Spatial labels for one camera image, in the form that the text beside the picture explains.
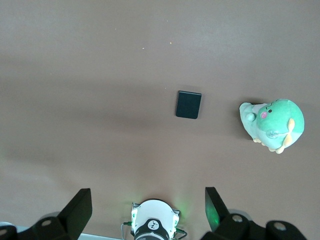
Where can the green dinosaur plush toy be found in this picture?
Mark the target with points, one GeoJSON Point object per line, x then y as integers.
{"type": "Point", "coordinates": [275, 120]}

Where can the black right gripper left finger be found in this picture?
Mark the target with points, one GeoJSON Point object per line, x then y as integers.
{"type": "Point", "coordinates": [72, 215]}

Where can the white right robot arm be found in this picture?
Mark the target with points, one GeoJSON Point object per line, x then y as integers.
{"type": "Point", "coordinates": [152, 212]}

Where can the black phone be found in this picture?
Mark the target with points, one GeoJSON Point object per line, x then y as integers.
{"type": "Point", "coordinates": [188, 105]}

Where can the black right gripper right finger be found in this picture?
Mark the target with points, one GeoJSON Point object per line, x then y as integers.
{"type": "Point", "coordinates": [217, 215]}

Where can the brown table cover mat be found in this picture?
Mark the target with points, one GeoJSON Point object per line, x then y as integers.
{"type": "Point", "coordinates": [75, 75]}

